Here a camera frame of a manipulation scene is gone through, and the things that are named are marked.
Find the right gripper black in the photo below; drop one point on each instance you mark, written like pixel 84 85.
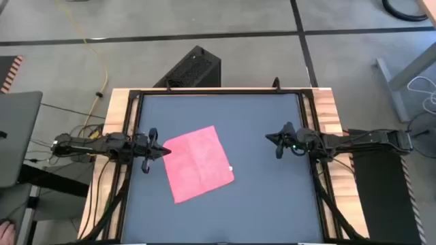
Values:
pixel 293 137

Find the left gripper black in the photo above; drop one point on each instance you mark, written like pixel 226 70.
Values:
pixel 146 149

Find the red towel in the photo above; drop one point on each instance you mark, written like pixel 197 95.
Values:
pixel 197 166

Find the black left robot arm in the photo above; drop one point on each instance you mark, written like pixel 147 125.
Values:
pixel 98 145

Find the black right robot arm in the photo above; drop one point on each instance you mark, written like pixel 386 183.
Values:
pixel 357 140

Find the dark grey table mat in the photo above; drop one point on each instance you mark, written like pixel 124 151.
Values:
pixel 255 204

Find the black perforated computer tower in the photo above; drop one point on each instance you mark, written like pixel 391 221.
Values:
pixel 194 68

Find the black desk base bar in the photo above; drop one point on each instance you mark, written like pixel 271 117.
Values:
pixel 51 180

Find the large black striped-edge mat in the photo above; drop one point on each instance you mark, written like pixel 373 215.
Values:
pixel 381 197

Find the grey laptop lid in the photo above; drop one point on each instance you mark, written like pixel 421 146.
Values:
pixel 17 136

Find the grey flat panel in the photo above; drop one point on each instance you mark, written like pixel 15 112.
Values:
pixel 13 204

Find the small black striped-edge mat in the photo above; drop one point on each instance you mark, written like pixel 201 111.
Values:
pixel 8 68

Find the person's hand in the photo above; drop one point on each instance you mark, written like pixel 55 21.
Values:
pixel 6 234

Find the wooden desk corner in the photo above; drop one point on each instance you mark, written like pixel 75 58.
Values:
pixel 431 8

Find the black frame clamp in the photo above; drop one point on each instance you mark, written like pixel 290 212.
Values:
pixel 168 86
pixel 276 84

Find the black metal table frame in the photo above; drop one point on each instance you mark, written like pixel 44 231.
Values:
pixel 221 91

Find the grey desk frame leg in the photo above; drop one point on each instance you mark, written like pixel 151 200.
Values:
pixel 390 85

